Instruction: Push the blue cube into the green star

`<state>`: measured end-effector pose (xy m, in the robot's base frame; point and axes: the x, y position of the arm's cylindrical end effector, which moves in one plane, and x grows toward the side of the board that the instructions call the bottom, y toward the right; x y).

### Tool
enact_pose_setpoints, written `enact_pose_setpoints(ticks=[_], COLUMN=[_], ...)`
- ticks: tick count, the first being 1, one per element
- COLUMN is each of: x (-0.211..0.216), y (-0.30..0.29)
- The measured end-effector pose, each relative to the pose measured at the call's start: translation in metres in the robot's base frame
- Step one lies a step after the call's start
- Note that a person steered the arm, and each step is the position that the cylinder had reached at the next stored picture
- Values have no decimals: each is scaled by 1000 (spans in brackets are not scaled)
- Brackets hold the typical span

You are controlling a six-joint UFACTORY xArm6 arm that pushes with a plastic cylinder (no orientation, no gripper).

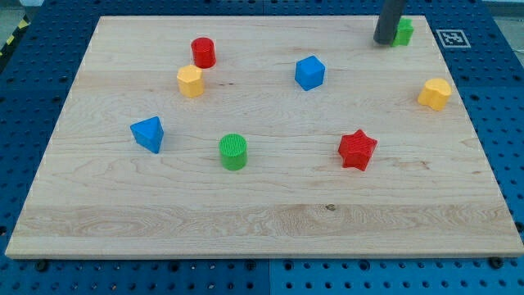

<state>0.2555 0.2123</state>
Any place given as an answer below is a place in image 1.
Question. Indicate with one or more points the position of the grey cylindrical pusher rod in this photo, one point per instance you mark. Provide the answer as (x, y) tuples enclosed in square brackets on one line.
[(388, 21)]

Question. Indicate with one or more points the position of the white fiducial marker tag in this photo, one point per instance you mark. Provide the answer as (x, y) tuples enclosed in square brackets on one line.
[(453, 38)]

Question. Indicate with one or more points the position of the red star block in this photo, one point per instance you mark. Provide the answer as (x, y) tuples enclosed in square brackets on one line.
[(356, 150)]

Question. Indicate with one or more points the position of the green star block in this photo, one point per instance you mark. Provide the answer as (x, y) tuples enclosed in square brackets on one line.
[(404, 33)]

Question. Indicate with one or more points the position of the green cylinder block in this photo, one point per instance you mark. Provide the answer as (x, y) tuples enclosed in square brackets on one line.
[(233, 151)]

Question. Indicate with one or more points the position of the blue triangle block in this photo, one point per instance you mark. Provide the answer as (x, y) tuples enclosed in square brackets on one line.
[(148, 133)]

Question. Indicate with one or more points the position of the blue cube block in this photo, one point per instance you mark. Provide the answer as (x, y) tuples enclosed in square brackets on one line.
[(309, 73)]

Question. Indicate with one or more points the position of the yellow heart block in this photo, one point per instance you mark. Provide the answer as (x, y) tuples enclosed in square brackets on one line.
[(435, 94)]

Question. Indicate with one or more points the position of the red cylinder block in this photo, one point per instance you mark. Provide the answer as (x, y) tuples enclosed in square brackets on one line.
[(203, 52)]

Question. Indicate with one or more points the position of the yellow hexagon block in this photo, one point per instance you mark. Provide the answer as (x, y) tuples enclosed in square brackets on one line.
[(190, 81)]

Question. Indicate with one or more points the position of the wooden board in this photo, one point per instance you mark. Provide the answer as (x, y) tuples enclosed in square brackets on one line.
[(428, 190)]

